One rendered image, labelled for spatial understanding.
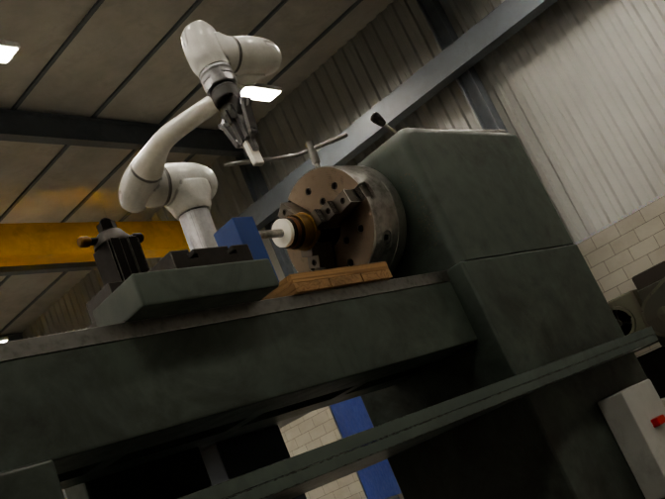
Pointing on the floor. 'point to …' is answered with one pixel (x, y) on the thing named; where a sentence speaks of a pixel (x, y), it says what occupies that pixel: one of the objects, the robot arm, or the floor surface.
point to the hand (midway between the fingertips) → (253, 152)
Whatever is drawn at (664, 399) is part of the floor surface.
